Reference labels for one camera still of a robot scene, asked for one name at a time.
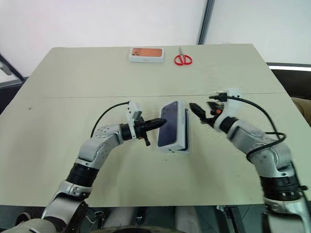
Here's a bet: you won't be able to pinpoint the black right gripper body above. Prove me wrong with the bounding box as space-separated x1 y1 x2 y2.
200 109 222 125

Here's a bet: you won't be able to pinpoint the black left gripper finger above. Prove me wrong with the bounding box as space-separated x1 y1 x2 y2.
145 118 168 127
145 122 167 132

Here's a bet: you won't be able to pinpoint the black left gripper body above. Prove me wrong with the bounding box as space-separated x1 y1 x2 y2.
133 118 150 147

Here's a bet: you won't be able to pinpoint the white box with orange phone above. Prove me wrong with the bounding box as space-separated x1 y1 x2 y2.
128 47 166 65

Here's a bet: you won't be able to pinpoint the black side table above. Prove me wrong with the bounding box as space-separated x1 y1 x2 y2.
266 62 311 98

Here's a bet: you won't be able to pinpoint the white rounded robot leg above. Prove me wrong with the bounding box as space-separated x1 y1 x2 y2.
174 207 195 229
106 207 137 228

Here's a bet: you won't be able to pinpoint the bystander brown trouser leg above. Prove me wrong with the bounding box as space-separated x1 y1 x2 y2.
291 96 311 117

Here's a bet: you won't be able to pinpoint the black table leg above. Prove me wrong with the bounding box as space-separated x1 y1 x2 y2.
217 206 245 233

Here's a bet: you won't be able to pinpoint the black white sneaker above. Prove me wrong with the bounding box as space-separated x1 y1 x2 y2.
15 212 30 226

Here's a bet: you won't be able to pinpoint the grey green fabric cover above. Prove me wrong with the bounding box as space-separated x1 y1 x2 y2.
0 217 58 233

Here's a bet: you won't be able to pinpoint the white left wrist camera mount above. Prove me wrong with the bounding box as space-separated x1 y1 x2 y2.
124 100 144 140

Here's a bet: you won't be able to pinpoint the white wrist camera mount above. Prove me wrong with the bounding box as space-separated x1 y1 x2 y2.
124 100 144 140
214 87 244 133

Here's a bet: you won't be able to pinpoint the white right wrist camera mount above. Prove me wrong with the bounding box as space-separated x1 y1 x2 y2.
214 87 244 133

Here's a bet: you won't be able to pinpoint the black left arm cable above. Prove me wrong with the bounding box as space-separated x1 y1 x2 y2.
90 101 130 137

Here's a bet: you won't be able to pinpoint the red handled scissors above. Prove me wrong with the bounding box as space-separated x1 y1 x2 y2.
173 47 193 66

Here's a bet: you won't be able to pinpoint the grey metal post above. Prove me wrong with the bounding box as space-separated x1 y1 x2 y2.
197 0 216 45

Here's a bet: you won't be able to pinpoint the dark metal frame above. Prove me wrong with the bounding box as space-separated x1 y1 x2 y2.
0 52 25 84

